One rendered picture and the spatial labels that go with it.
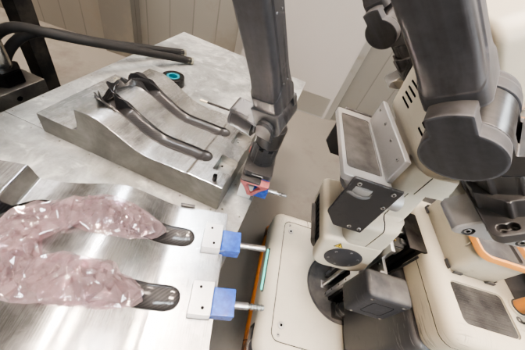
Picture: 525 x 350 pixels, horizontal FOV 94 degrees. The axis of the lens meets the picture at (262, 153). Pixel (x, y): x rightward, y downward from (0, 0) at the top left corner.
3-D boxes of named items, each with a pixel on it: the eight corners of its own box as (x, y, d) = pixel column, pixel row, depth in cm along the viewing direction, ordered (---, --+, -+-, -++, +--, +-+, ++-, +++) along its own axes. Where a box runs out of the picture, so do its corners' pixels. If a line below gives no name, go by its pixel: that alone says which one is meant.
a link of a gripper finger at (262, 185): (234, 198, 61) (242, 174, 54) (241, 176, 66) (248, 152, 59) (260, 205, 61) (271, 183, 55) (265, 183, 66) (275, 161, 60)
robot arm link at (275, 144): (282, 134, 48) (293, 122, 52) (253, 118, 49) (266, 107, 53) (272, 158, 53) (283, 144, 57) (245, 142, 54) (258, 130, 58)
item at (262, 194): (284, 194, 70) (291, 183, 66) (282, 208, 66) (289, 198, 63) (241, 180, 69) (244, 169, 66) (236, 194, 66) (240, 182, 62)
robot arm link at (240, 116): (272, 131, 43) (295, 98, 46) (218, 100, 45) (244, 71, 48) (266, 159, 53) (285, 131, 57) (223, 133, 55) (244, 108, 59)
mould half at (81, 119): (251, 148, 80) (262, 116, 71) (216, 209, 61) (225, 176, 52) (118, 90, 83) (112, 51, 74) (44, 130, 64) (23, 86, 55)
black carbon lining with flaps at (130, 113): (231, 135, 71) (237, 109, 65) (205, 172, 60) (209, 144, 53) (126, 90, 73) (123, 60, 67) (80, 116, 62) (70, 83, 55)
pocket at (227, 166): (235, 171, 65) (238, 162, 62) (227, 185, 61) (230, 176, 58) (219, 164, 65) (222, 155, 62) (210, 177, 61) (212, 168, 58)
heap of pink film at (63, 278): (170, 218, 50) (170, 196, 45) (136, 319, 38) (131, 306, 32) (30, 196, 46) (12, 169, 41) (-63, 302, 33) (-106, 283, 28)
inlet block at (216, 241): (262, 243, 55) (269, 231, 51) (261, 266, 51) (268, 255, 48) (203, 234, 53) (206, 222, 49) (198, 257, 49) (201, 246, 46)
